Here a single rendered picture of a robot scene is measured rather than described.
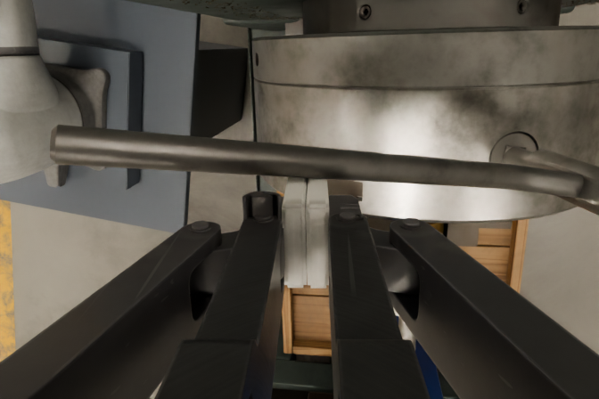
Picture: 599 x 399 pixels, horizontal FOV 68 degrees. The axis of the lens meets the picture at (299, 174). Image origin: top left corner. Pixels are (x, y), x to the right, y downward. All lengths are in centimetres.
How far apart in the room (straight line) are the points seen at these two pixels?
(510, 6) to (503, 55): 7
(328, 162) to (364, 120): 14
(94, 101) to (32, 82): 14
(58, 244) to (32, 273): 21
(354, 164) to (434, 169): 4
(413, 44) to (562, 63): 9
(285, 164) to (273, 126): 20
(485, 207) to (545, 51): 10
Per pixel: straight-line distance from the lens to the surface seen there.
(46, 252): 216
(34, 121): 72
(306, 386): 81
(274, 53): 35
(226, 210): 171
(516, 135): 31
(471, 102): 29
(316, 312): 77
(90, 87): 84
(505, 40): 30
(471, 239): 48
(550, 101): 32
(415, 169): 19
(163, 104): 86
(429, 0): 34
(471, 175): 21
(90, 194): 98
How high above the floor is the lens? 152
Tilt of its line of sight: 72 degrees down
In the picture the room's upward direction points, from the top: 153 degrees counter-clockwise
